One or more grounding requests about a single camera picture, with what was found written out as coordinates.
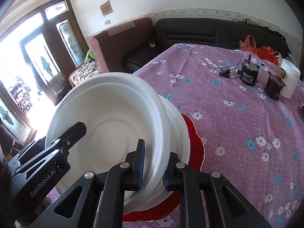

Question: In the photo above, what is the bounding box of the brown armchair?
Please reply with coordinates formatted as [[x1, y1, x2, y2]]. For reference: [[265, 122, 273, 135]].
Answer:
[[89, 17, 155, 74]]

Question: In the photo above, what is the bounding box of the red plastic bag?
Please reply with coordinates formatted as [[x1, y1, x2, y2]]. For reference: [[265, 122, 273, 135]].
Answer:
[[256, 46, 279, 65]]

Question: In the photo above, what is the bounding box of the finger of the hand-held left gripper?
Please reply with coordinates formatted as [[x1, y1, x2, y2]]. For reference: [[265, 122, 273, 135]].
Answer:
[[14, 122, 87, 174]]

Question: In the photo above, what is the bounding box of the purple floral tablecloth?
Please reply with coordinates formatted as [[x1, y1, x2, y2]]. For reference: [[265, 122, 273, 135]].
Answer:
[[45, 43, 304, 228]]

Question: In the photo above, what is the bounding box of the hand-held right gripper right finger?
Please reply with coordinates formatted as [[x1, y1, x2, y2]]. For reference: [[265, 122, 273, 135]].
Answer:
[[163, 152, 272, 228]]

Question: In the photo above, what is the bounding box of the floral blanket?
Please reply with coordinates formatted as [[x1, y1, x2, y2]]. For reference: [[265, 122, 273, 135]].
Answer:
[[69, 60, 103, 86]]

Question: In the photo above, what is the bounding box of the green cloth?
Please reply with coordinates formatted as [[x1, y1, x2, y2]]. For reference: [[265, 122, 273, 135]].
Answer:
[[84, 50, 96, 63]]

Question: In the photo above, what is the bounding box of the small wall plaque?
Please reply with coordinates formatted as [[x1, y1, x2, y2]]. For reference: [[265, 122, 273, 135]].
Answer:
[[99, 1, 113, 17]]

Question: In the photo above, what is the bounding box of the red plate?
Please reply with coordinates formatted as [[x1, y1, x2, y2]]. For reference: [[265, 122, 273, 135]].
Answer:
[[122, 113, 205, 223]]

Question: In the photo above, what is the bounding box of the wooden glass door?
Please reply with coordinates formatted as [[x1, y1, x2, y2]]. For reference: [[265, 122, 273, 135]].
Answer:
[[0, 0, 89, 149]]

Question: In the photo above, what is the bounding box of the black water pump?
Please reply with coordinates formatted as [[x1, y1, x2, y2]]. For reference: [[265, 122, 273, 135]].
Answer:
[[238, 55, 261, 87]]

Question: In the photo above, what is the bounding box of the dark brown small jar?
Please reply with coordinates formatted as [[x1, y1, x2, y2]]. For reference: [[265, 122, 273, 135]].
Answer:
[[264, 68, 288, 101]]

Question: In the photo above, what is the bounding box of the orange plastic bag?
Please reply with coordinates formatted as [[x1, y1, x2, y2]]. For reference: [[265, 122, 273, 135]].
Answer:
[[239, 35, 258, 54]]

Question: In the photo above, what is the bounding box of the black sofa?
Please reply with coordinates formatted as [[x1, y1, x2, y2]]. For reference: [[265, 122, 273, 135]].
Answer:
[[121, 18, 293, 74]]

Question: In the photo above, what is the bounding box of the white plastic jar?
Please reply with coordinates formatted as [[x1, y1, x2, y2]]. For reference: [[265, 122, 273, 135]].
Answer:
[[280, 59, 301, 99]]

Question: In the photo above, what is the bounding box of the cream paper plate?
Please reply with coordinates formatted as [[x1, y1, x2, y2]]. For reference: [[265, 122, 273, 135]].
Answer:
[[123, 107, 191, 215]]

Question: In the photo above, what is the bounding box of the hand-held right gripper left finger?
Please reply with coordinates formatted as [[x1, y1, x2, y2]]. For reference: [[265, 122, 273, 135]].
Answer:
[[44, 139, 146, 228]]

